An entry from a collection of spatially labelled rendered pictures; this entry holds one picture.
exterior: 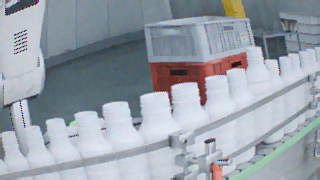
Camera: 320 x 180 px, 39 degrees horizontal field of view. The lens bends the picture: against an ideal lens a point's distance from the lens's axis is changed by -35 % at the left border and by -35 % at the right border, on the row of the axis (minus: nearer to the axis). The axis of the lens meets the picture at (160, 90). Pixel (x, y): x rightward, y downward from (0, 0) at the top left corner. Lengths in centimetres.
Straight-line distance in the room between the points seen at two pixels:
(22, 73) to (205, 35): 208
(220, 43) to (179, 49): 24
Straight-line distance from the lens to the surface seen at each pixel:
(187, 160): 86
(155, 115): 87
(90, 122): 81
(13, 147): 74
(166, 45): 346
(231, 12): 1113
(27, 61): 138
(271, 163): 105
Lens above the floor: 131
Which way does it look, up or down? 9 degrees down
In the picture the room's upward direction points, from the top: 8 degrees counter-clockwise
